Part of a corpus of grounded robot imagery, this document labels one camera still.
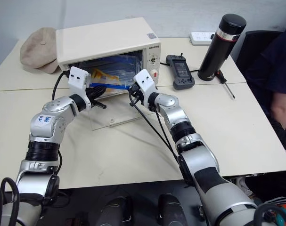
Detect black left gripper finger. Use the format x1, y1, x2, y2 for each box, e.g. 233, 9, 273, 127
93, 85, 108, 97
90, 100, 107, 110

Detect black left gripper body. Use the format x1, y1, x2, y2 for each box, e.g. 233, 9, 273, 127
86, 87, 97, 104

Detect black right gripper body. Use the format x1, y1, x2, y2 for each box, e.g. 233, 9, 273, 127
132, 81, 145, 105

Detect clear blue-rimmed food container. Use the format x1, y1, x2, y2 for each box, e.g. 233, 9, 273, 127
88, 55, 144, 91

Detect glass toaster oven door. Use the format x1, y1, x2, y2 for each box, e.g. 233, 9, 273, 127
89, 90, 144, 131

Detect cream toaster oven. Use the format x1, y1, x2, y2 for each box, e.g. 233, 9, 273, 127
55, 16, 162, 95

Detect black handheld controller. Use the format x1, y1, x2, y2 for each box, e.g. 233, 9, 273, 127
165, 54, 196, 91

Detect white handwritten sticker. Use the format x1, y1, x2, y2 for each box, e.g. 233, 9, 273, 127
35, 113, 55, 125

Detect beige cap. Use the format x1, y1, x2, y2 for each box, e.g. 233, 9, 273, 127
19, 27, 61, 75

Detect white power strip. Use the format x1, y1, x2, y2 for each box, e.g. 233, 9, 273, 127
189, 31, 215, 47

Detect black thermos bottle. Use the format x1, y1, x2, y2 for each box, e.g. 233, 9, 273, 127
197, 13, 247, 82

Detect dark rounded shape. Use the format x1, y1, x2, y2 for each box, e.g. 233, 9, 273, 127
95, 196, 132, 226
157, 193, 188, 226

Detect black chair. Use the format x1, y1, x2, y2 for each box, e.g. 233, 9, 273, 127
235, 30, 283, 69

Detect person in dark clothes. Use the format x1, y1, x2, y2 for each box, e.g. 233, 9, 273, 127
245, 24, 286, 163

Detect white shoe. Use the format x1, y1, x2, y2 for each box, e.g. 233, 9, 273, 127
236, 176, 253, 196

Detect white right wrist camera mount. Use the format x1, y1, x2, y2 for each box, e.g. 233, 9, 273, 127
132, 68, 159, 108

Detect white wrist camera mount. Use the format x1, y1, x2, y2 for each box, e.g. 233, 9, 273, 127
132, 68, 159, 108
67, 66, 93, 112

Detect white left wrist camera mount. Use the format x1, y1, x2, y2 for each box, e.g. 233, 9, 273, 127
67, 66, 93, 112

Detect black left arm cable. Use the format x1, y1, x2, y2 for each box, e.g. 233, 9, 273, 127
51, 69, 72, 102

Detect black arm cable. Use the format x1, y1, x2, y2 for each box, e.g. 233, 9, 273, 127
51, 69, 72, 102
129, 93, 188, 187

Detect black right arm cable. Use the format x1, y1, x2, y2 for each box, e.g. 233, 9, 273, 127
129, 93, 188, 187

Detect black-handled screwdriver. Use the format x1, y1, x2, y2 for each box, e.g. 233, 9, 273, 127
217, 69, 237, 100

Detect black cable loop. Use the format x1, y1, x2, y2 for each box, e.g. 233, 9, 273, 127
253, 202, 286, 226
0, 177, 21, 226

